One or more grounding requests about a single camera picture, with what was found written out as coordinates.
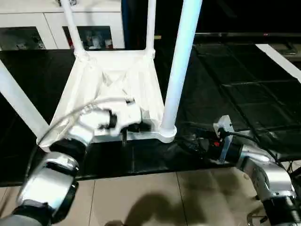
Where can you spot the small tan label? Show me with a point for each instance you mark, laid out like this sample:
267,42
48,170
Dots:
158,37

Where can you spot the red labelled package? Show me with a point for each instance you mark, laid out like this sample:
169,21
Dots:
69,40

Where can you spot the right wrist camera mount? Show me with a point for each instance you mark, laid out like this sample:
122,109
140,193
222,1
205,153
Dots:
223,127

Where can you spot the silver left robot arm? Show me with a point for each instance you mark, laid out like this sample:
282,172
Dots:
51,179

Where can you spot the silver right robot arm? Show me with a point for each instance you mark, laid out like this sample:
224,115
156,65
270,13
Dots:
265,169

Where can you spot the white glass-door cabinet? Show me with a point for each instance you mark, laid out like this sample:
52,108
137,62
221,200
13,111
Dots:
47,21

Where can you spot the black work mat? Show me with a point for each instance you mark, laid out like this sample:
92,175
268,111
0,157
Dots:
235,94

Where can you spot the white plastic table leg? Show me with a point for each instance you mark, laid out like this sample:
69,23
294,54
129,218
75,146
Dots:
150,26
18,99
74,30
181,58

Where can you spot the white plastic table top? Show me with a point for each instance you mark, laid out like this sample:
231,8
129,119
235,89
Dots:
110,77

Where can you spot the black metal rail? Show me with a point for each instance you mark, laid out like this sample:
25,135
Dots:
247,35

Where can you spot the white flat strip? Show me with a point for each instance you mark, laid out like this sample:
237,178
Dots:
277,61

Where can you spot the white canister red base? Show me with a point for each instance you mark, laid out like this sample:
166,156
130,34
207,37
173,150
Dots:
108,43

